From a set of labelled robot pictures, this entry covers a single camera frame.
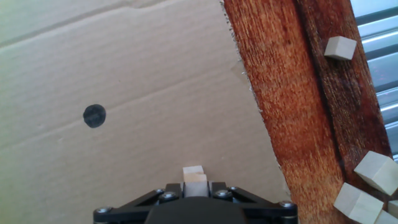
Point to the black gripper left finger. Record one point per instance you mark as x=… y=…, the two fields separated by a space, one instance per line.
x=174 y=188

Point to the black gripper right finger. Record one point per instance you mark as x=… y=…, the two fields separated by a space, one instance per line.
x=217 y=187

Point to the brown cardboard sheet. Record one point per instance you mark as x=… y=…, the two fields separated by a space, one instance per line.
x=124 y=77

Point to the red-brown wooden board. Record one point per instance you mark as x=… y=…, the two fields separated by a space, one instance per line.
x=295 y=93

